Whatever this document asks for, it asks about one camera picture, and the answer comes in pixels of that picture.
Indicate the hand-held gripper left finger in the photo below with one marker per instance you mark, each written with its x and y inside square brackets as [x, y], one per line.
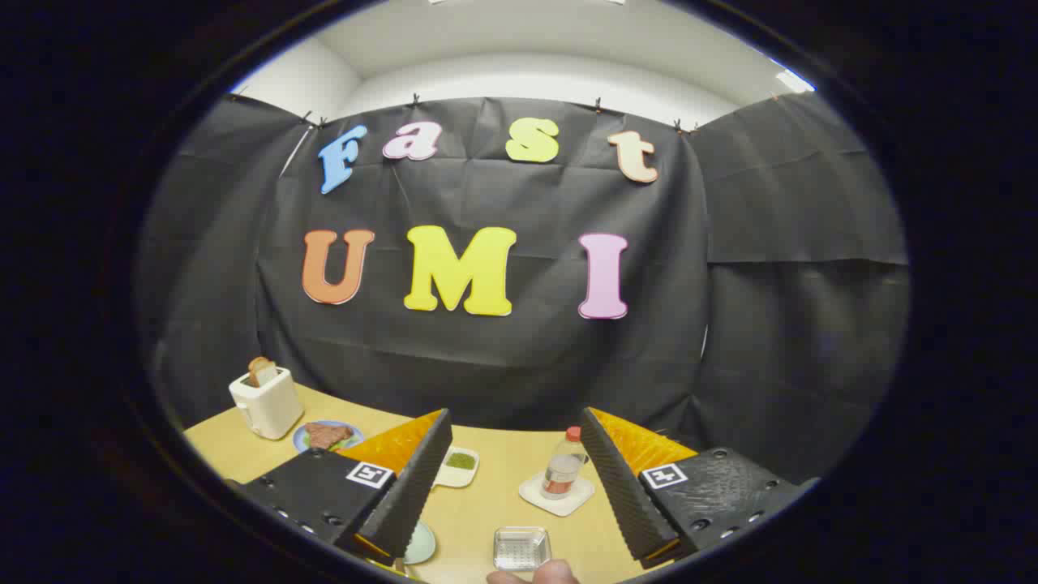
[409, 487]

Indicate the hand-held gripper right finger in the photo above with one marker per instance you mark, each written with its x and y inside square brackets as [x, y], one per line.
[620, 487]

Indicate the white square tray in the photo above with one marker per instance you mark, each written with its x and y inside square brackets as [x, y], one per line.
[580, 499]

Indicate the white divided dish with beans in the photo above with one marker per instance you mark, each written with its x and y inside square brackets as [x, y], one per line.
[454, 478]

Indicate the clear water bottle red label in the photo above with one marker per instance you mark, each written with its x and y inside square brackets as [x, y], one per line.
[563, 470]

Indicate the light green plate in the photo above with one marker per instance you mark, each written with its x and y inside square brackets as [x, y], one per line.
[423, 545]

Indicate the meat and vegetable sandwich filling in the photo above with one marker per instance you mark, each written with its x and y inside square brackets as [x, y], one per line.
[326, 435]

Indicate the blue plate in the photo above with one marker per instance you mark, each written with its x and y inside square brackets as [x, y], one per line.
[302, 442]

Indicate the white toaster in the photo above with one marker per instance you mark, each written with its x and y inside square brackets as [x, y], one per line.
[268, 405]

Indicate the bread slice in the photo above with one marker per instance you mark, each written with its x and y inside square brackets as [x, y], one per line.
[261, 371]

